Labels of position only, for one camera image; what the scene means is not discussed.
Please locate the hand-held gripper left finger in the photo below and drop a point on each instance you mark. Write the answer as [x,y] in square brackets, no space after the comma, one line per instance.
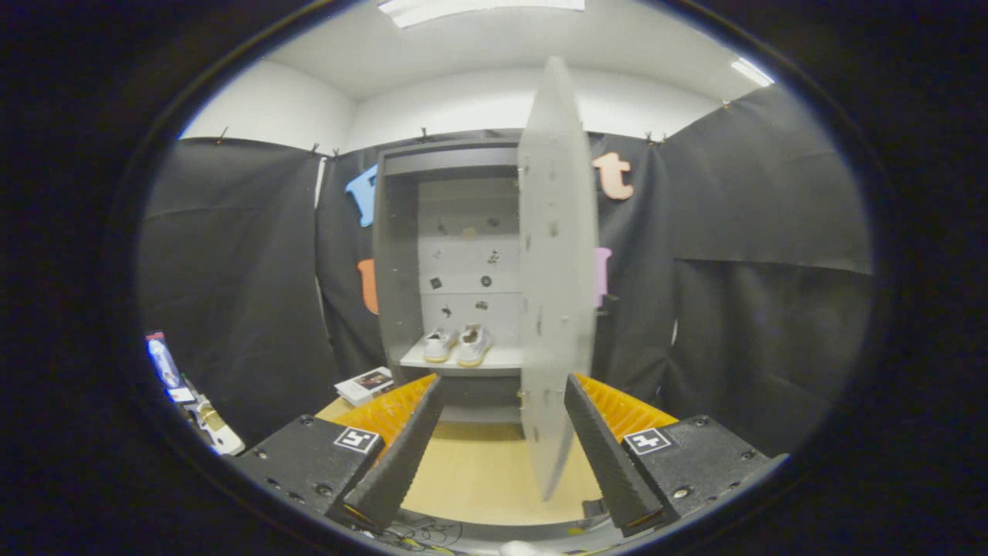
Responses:
[401,455]

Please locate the grey shoe cabinet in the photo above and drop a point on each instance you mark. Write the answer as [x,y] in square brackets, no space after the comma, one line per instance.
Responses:
[394,270]

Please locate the light grey shoe cabinet door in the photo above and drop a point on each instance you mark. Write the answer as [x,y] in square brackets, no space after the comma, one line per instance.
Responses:
[556,270]

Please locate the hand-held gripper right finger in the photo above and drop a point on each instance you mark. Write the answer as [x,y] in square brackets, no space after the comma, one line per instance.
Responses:
[606,455]

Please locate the black backdrop cloth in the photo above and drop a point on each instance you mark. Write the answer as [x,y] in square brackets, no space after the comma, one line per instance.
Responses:
[231,293]

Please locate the wide ceiling light panel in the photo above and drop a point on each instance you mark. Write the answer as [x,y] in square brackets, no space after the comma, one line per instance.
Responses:
[478,9]

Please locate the narrow ceiling light strip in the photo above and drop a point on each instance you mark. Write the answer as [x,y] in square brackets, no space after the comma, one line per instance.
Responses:
[751,72]

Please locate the white shoe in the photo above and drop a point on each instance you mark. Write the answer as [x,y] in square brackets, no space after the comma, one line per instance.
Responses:
[438,346]
[473,346]

